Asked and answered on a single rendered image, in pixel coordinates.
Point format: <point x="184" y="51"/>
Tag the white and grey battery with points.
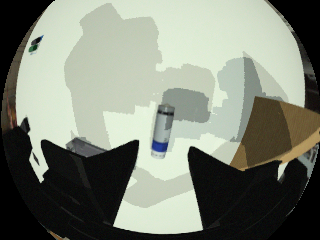
<point x="162" y="131"/>

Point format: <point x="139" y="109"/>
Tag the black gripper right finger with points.
<point x="219" y="187"/>

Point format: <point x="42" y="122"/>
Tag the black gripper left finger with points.
<point x="105" y="177"/>

